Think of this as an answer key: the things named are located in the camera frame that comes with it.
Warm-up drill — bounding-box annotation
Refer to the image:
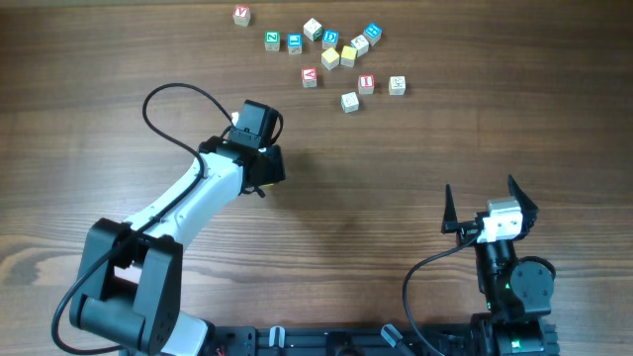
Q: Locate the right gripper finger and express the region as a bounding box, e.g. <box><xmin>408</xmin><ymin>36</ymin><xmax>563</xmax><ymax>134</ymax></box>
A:
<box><xmin>507</xmin><ymin>175</ymin><xmax>538</xmax><ymax>213</ymax></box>
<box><xmin>443</xmin><ymin>184</ymin><xmax>458</xmax><ymax>225</ymax></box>

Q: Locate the red A letter block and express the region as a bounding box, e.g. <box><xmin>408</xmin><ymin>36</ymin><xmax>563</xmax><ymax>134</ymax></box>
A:
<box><xmin>301</xmin><ymin>67</ymin><xmax>317</xmax><ymax>88</ymax></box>

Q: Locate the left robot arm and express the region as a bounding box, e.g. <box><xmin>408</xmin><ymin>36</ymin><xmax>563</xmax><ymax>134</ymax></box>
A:
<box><xmin>63</xmin><ymin>100</ymin><xmax>285</xmax><ymax>355</ymax></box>

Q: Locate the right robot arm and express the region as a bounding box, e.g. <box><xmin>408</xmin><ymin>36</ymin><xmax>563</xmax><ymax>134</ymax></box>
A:
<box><xmin>441</xmin><ymin>177</ymin><xmax>560</xmax><ymax>356</ymax></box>

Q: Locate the yellow block left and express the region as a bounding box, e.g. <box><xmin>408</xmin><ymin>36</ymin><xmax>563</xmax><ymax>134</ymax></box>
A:
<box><xmin>321</xmin><ymin>47</ymin><xmax>340</xmax><ymax>70</ymax></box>

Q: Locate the yellow block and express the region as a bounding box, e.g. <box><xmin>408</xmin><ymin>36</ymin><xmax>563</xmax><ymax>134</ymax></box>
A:
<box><xmin>340</xmin><ymin>45</ymin><xmax>357</xmax><ymax>67</ymax></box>
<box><xmin>321</xmin><ymin>47</ymin><xmax>340</xmax><ymax>70</ymax></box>

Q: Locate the green Z letter block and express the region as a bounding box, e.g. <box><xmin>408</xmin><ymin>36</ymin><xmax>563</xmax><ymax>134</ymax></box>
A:
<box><xmin>264</xmin><ymin>32</ymin><xmax>281</xmax><ymax>51</ymax></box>

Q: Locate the blue letter block left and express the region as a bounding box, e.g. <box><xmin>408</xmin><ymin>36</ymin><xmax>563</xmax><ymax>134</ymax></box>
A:
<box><xmin>287</xmin><ymin>34</ymin><xmax>303</xmax><ymax>54</ymax></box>

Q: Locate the red I letter block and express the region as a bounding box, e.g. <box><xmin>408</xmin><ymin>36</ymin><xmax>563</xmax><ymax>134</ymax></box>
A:
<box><xmin>358</xmin><ymin>74</ymin><xmax>375</xmax><ymax>95</ymax></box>

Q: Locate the yellow block right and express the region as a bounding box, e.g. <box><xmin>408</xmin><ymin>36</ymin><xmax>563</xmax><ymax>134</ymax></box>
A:
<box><xmin>340</xmin><ymin>45</ymin><xmax>357</xmax><ymax>67</ymax></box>

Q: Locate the blue D letter block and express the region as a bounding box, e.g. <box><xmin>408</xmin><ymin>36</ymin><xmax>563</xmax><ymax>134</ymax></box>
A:
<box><xmin>321</xmin><ymin>30</ymin><xmax>339</xmax><ymax>49</ymax></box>

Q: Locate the white green-sided block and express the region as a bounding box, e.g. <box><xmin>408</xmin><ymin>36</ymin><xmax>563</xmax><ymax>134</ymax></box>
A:
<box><xmin>304</xmin><ymin>18</ymin><xmax>323</xmax><ymax>42</ymax></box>

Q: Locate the red V letter block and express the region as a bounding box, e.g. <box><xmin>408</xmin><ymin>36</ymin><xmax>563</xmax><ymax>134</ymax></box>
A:
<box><xmin>232</xmin><ymin>5</ymin><xmax>251</xmax><ymax>27</ymax></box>

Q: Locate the blue block far right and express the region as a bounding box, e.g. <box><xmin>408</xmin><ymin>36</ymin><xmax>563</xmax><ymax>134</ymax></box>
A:
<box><xmin>363</xmin><ymin>23</ymin><xmax>383</xmax><ymax>46</ymax></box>

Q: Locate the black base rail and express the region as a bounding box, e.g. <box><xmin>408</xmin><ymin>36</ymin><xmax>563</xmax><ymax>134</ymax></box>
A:
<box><xmin>207</xmin><ymin>323</ymin><xmax>560</xmax><ymax>356</ymax></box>

